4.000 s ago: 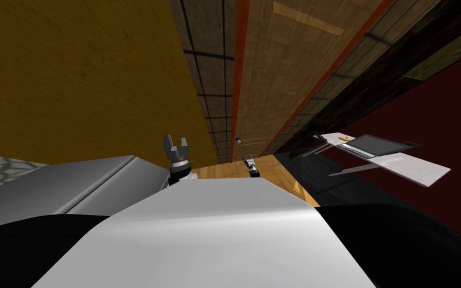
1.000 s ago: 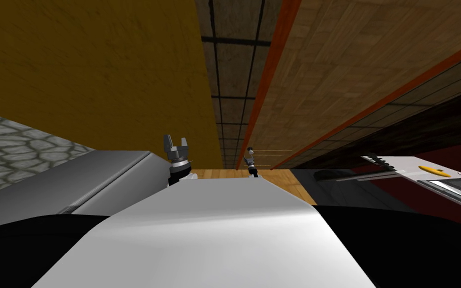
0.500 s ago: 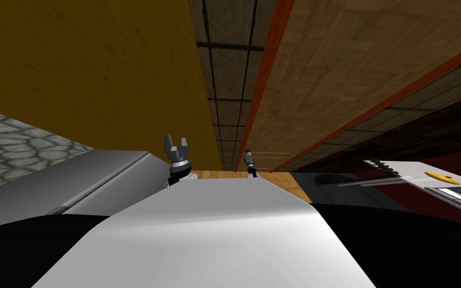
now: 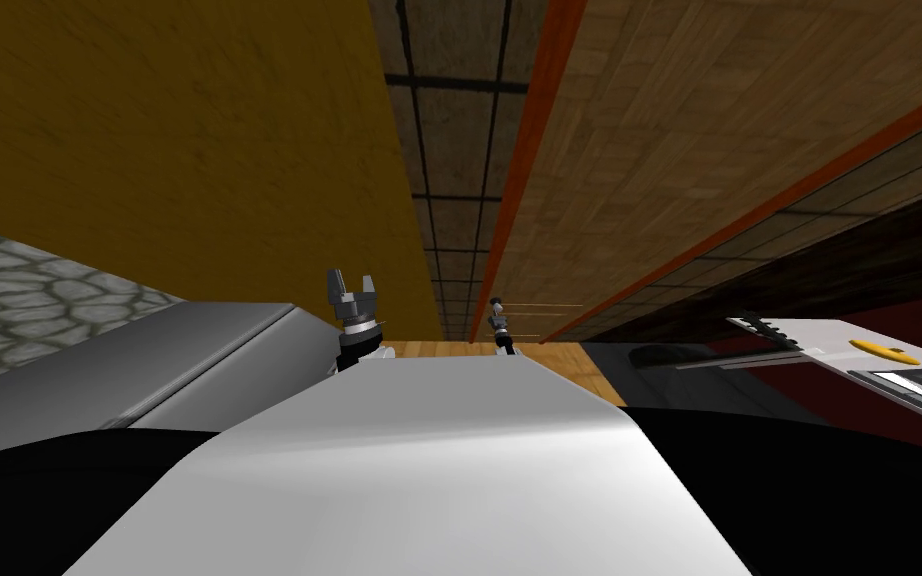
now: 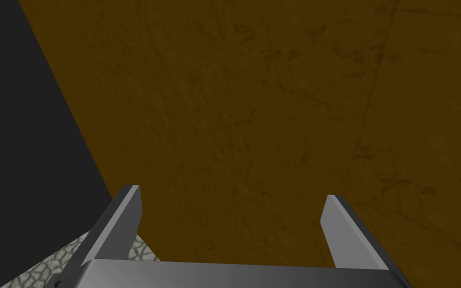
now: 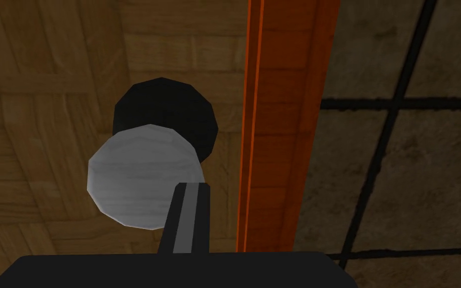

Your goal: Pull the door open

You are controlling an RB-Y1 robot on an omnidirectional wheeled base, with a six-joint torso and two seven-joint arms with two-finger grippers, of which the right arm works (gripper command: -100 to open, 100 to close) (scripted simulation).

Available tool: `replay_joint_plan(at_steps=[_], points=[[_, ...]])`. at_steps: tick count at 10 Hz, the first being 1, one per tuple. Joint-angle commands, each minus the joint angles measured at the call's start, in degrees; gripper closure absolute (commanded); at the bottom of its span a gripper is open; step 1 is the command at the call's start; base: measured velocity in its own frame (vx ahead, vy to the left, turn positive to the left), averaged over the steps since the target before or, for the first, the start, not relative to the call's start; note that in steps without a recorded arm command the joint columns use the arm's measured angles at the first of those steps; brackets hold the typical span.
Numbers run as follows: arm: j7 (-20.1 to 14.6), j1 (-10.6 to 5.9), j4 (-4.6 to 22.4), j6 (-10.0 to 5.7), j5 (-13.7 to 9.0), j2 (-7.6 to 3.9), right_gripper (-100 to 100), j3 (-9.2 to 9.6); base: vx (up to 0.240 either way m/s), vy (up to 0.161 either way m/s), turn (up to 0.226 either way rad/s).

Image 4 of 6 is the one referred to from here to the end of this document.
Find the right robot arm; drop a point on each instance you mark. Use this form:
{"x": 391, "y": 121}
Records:
{"x": 829, "y": 496}

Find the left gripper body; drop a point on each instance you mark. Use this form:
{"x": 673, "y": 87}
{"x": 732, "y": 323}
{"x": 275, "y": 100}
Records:
{"x": 355, "y": 307}

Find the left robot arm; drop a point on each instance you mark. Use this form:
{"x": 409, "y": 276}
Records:
{"x": 37, "y": 512}

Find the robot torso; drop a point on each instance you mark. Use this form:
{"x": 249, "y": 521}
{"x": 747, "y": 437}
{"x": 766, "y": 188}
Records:
{"x": 429, "y": 472}

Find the yellow oval object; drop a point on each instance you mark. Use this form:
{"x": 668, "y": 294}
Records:
{"x": 883, "y": 351}

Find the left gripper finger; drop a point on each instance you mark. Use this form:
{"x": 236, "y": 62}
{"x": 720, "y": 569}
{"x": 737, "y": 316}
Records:
{"x": 368, "y": 287}
{"x": 337, "y": 283}

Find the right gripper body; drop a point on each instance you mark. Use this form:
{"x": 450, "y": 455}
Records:
{"x": 498, "y": 313}

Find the white table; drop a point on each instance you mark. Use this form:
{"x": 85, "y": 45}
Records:
{"x": 825, "y": 340}

